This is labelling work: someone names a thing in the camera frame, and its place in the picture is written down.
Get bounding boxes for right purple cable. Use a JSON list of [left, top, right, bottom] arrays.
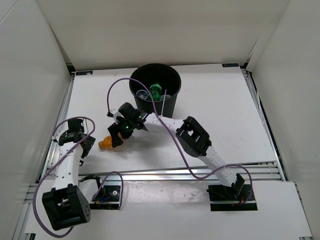
[[106, 78, 253, 206]]

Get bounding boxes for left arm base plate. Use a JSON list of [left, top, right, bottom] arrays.
[[89, 180, 123, 211]]

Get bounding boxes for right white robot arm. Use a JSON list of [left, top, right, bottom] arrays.
[[107, 102, 245, 201]]

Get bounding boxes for aluminium frame rail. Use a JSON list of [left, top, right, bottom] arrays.
[[13, 63, 313, 240]]

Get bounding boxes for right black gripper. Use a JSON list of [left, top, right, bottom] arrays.
[[108, 117, 136, 148]]

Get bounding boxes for green plastic bottle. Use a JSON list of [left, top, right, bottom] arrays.
[[147, 83, 162, 102]]

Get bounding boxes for clear bottle red label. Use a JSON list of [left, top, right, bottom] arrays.
[[159, 94, 171, 101]]

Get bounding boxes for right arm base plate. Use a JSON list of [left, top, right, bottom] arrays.
[[206, 184, 258, 212]]

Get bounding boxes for orange plastic bottle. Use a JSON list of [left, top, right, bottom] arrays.
[[98, 133, 124, 150]]

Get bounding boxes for black plastic bin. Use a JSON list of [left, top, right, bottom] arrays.
[[129, 63, 182, 118]]

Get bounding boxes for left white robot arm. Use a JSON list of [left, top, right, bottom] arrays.
[[42, 118, 105, 231]]

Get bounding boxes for white cable tie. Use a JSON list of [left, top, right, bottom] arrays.
[[160, 89, 167, 117]]

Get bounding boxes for clear bottle blue label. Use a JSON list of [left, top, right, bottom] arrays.
[[136, 89, 150, 100]]

